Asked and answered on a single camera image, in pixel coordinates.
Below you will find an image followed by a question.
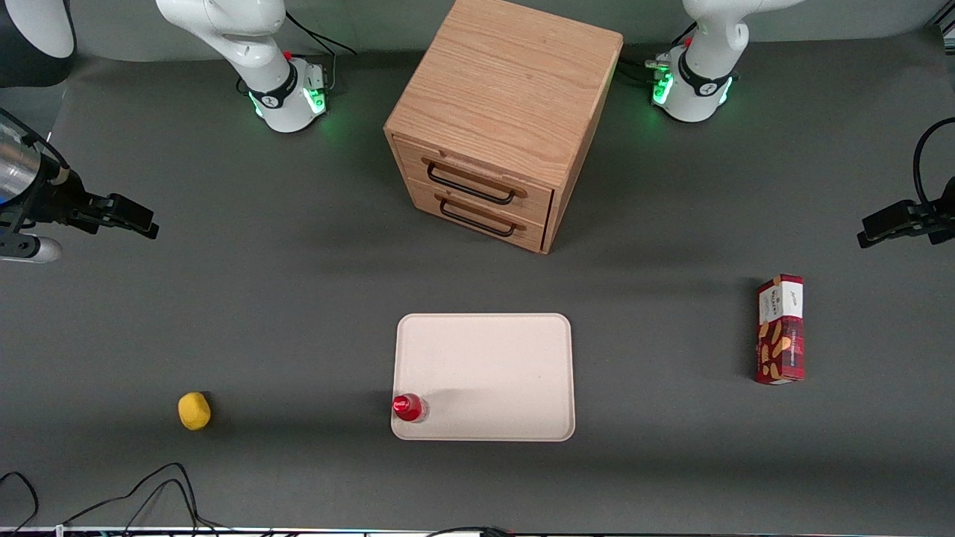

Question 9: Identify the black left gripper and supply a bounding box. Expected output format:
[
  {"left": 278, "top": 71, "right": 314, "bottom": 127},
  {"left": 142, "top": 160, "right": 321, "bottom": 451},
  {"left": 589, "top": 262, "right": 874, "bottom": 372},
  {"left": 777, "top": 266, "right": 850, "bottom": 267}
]
[{"left": 857, "top": 178, "right": 955, "bottom": 249}]

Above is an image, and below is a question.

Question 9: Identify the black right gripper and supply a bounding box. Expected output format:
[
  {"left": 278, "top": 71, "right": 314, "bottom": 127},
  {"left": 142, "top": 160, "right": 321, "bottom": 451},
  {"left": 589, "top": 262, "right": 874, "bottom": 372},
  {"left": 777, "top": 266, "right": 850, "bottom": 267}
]
[{"left": 0, "top": 170, "right": 160, "bottom": 240}]

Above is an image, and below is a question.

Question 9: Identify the wooden drawer with black handle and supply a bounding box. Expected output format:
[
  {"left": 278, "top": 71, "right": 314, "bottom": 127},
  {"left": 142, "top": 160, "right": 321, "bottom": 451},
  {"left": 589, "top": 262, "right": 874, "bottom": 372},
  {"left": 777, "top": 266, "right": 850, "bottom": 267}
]
[
  {"left": 405, "top": 178, "right": 551, "bottom": 254},
  {"left": 392, "top": 136, "right": 555, "bottom": 224}
]

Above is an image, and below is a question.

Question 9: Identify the wooden drawer cabinet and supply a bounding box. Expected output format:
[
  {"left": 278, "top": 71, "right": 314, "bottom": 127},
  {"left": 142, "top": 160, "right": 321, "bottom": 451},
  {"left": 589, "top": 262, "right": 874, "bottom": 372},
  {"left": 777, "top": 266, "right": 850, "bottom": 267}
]
[{"left": 383, "top": 0, "right": 624, "bottom": 255}]

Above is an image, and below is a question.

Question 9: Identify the red plaid cookie box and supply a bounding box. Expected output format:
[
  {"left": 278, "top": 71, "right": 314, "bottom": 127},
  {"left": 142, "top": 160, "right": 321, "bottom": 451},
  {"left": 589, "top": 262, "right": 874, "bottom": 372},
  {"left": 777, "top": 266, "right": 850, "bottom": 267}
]
[{"left": 754, "top": 274, "right": 805, "bottom": 386}]

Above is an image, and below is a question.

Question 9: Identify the yellow lemon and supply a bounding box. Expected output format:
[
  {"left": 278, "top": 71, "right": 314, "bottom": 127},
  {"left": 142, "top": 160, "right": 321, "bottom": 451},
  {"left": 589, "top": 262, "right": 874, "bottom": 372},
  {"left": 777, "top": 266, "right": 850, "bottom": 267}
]
[{"left": 178, "top": 392, "right": 212, "bottom": 431}]

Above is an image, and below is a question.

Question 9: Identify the red capped bottle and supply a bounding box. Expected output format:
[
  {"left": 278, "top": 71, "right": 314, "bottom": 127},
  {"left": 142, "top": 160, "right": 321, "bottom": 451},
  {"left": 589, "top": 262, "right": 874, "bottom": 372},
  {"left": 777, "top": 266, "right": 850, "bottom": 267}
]
[{"left": 392, "top": 393, "right": 430, "bottom": 424}]

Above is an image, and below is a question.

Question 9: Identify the beige plastic tray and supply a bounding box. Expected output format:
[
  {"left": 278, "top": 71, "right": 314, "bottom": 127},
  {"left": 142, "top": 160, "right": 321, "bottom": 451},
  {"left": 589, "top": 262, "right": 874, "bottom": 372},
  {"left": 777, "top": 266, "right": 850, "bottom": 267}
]
[{"left": 391, "top": 313, "right": 576, "bottom": 442}]

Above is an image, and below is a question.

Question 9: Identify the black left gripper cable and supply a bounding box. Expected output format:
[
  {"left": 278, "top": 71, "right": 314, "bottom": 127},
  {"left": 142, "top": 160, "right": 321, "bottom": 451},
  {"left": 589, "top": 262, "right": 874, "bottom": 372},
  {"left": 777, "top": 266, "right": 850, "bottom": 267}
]
[{"left": 913, "top": 117, "right": 955, "bottom": 206}]

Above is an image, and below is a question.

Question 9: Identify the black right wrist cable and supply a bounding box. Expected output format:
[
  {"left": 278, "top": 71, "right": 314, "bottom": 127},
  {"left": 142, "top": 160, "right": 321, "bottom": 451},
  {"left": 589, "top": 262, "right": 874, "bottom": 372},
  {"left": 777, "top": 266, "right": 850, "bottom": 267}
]
[{"left": 0, "top": 108, "right": 69, "bottom": 183}]

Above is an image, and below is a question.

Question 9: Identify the thin black cable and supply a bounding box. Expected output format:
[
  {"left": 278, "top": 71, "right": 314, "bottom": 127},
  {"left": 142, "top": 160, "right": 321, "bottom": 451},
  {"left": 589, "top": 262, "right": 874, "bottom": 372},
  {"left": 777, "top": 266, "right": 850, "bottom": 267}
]
[
  {"left": 63, "top": 462, "right": 225, "bottom": 533},
  {"left": 119, "top": 479, "right": 206, "bottom": 533},
  {"left": 0, "top": 471, "right": 40, "bottom": 535}
]

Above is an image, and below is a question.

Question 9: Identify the black left arm base cable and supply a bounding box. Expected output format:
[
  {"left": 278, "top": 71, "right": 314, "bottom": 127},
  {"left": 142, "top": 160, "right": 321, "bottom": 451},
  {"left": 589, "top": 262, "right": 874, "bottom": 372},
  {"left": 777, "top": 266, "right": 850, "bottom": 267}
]
[{"left": 615, "top": 54, "right": 674, "bottom": 85}]

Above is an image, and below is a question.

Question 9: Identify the black arm base cable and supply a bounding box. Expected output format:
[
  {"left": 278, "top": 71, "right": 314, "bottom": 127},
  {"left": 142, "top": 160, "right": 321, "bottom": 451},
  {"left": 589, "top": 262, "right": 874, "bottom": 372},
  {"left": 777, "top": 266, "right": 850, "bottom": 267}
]
[
  {"left": 615, "top": 54, "right": 674, "bottom": 85},
  {"left": 286, "top": 10, "right": 359, "bottom": 95}
]

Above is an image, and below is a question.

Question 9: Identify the black right arm base cable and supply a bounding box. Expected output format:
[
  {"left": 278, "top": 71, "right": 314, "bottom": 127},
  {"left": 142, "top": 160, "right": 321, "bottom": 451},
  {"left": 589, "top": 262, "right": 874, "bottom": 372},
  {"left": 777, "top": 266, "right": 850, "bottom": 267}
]
[{"left": 286, "top": 10, "right": 359, "bottom": 95}]

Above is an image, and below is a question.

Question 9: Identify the thick black cable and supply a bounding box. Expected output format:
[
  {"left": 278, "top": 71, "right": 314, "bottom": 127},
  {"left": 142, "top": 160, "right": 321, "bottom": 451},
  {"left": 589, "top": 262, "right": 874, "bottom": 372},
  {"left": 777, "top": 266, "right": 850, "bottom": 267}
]
[{"left": 424, "top": 525, "right": 517, "bottom": 537}]

